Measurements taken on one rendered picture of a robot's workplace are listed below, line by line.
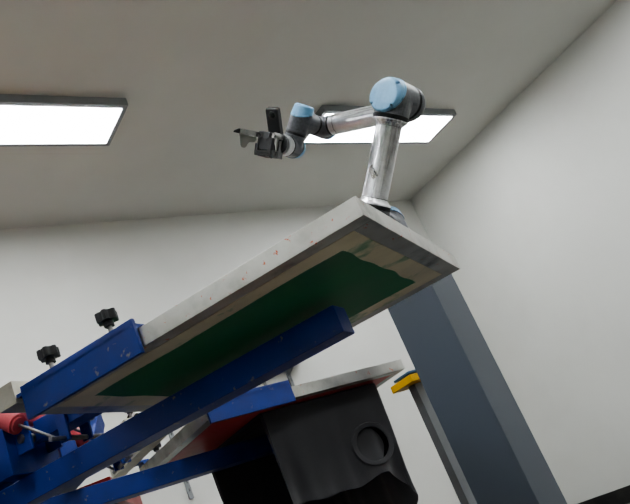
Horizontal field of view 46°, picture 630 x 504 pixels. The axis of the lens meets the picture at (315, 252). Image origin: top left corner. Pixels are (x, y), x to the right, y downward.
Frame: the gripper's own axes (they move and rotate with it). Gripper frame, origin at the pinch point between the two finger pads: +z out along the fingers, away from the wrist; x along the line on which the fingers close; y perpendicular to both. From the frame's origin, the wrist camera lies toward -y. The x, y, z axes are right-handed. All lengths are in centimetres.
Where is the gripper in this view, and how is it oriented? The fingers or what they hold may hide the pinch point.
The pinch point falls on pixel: (254, 131)
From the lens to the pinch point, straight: 240.3
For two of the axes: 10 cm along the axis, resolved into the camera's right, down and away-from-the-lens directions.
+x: -9.2, -1.6, 3.7
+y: -1.4, 9.9, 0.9
